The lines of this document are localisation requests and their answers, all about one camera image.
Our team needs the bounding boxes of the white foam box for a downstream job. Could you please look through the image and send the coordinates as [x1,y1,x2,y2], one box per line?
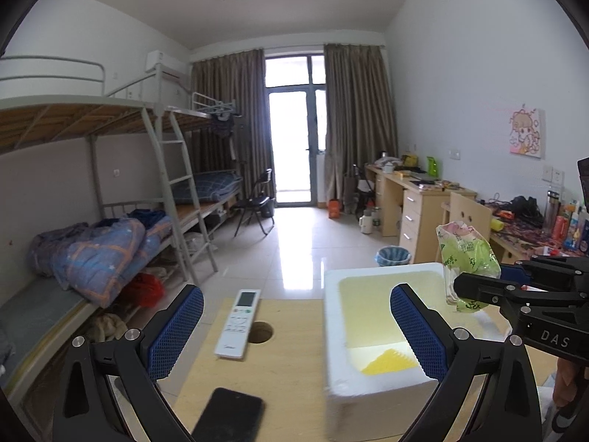
[323,262,511,413]

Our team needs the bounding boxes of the black smartphone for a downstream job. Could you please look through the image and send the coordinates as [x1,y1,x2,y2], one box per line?
[191,387,265,442]

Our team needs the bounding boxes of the blue checked bedding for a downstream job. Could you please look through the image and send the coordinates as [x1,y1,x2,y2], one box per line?
[172,170,244,204]

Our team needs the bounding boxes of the blue carton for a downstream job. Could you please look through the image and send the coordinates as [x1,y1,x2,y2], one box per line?
[575,207,589,252]

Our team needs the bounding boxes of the white remote control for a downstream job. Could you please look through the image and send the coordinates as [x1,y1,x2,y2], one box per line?
[214,289,262,360]

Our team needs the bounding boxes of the steel drinking bottle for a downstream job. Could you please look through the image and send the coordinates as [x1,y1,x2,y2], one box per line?
[545,189,561,235]

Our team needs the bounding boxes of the red bag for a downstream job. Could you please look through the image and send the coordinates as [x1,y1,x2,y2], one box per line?
[122,273,165,307]

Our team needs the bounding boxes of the yellow sponge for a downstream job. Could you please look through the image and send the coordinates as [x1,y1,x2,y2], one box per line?
[360,349,419,375]

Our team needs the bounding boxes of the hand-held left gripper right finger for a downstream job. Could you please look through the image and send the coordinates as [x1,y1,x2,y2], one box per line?
[390,283,544,442]

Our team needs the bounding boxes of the trash bin with blue bag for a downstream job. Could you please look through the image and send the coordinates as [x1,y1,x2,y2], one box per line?
[376,245,412,268]

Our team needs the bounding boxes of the person's right hand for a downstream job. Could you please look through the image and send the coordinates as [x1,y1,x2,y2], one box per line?
[553,359,584,410]

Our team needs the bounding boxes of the grey metal bunk ladder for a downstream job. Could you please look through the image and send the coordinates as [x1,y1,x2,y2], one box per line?
[168,110,219,272]

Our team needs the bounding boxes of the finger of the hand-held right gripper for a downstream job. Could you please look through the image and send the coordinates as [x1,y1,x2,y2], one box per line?
[452,271,530,316]
[499,258,589,292]

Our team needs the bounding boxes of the black folding chair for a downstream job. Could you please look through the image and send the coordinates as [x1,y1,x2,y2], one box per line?
[234,169,276,238]

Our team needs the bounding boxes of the green plastic bag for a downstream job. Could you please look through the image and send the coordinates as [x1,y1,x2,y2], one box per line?
[435,222,502,315]

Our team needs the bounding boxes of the pink cartoon wall poster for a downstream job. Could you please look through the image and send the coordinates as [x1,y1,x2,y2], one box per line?
[508,107,547,158]

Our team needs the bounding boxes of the grey metal bunk bed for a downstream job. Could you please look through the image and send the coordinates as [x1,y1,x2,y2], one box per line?
[0,55,219,406]
[159,62,244,240]

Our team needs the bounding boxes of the blue plaid quilt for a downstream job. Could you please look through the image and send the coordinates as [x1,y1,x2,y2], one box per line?
[28,209,173,307]

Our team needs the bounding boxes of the glass balcony door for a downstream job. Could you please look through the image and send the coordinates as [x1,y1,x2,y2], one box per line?
[264,55,327,206]

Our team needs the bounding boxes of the wooden chair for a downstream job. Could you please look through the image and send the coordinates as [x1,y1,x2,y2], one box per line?
[442,192,493,242]

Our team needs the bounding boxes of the black headphones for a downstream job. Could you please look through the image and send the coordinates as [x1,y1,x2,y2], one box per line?
[511,196,544,226]

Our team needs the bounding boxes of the brown curtain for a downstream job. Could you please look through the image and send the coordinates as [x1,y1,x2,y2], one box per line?
[190,48,277,203]
[323,42,399,210]

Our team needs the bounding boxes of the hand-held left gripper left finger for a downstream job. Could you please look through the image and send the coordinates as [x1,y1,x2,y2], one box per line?
[53,284,204,442]

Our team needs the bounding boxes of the white air conditioner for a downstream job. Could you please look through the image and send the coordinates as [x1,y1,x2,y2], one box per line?
[146,49,185,81]

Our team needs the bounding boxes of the hanging dark clothes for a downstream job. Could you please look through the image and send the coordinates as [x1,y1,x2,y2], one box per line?
[207,113,237,141]

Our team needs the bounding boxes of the wooden desk with drawers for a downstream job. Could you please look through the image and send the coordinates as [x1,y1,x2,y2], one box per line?
[365,163,479,263]

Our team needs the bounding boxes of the desk with patterned cloth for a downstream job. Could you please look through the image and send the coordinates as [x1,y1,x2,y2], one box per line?
[488,207,589,265]

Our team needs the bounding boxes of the beige cloth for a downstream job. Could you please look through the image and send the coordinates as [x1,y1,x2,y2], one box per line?
[85,313,130,341]

